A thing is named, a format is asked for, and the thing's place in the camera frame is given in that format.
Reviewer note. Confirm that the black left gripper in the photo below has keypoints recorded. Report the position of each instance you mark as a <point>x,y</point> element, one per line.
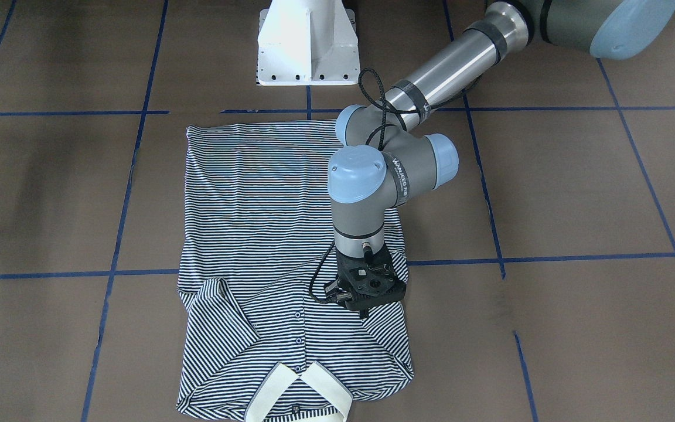
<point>334,289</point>

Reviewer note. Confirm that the striped polo shirt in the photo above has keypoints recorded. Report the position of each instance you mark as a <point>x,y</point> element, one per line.
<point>258,347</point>

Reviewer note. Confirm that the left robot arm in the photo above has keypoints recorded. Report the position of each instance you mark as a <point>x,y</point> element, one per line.
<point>381,165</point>

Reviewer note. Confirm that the brown paper table cover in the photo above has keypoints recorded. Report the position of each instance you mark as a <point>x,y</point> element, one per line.
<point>542,278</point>

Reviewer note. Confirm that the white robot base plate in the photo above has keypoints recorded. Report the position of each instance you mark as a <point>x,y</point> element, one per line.
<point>307,43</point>

